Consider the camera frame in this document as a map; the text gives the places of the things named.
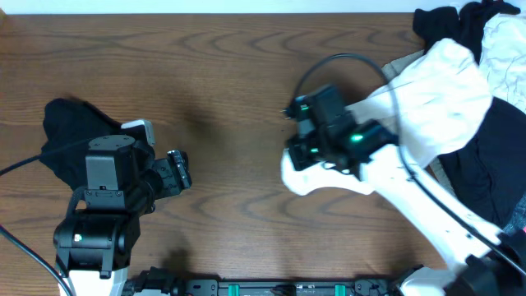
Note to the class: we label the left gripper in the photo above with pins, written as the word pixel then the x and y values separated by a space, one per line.
pixel 179 169

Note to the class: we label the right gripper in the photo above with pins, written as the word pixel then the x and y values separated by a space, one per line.
pixel 298 161

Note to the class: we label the white t-shirt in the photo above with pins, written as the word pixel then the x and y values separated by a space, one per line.
pixel 440 95

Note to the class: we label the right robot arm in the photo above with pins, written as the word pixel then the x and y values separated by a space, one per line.
pixel 331 149

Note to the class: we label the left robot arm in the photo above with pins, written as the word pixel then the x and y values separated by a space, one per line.
pixel 124 180

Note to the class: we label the folded black cloth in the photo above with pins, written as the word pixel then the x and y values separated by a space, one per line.
pixel 69 123

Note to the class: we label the black garment in pile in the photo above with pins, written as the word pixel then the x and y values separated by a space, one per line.
pixel 488 174

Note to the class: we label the grey cloth with red tag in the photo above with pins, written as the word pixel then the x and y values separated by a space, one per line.
pixel 517 219

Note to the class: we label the white wrinkled garment in pile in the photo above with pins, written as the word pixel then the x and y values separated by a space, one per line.
pixel 495 33

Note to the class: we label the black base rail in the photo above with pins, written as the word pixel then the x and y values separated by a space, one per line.
pixel 162 282

